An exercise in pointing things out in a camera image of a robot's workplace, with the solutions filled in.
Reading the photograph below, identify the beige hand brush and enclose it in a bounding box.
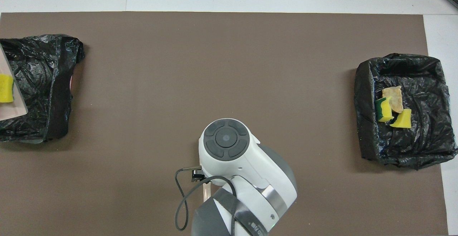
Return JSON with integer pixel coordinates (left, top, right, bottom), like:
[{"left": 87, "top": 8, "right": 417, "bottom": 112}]
[{"left": 202, "top": 180, "right": 215, "bottom": 203}]

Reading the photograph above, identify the beige plastic dustpan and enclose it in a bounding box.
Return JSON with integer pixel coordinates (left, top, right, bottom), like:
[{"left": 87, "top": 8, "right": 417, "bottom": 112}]
[{"left": 0, "top": 44, "right": 29, "bottom": 121}]

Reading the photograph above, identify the green and yellow sponge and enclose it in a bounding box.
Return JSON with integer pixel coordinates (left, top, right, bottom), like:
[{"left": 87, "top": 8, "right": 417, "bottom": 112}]
[{"left": 375, "top": 97, "right": 394, "bottom": 122}]

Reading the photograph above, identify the tan sponge piece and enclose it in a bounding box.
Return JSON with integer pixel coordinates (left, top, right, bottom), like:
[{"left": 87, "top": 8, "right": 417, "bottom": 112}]
[{"left": 382, "top": 86, "right": 404, "bottom": 114}]

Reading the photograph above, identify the yellow sponge wedge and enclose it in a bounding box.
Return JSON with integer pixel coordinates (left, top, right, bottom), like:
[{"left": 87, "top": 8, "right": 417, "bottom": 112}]
[{"left": 0, "top": 74, "right": 14, "bottom": 103}]

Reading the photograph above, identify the yellow notched sponge piece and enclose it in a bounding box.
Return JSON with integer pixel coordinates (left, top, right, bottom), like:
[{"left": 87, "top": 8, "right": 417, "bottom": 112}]
[{"left": 389, "top": 109, "right": 412, "bottom": 129}]

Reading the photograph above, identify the bin with black bag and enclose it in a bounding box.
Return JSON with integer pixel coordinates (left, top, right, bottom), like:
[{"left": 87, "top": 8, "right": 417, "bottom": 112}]
[
  {"left": 0, "top": 34, "right": 86, "bottom": 144},
  {"left": 354, "top": 53, "right": 458, "bottom": 170}
]

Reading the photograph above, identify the brown table mat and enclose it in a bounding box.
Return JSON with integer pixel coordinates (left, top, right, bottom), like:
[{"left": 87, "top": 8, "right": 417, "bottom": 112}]
[{"left": 0, "top": 12, "right": 449, "bottom": 236}]

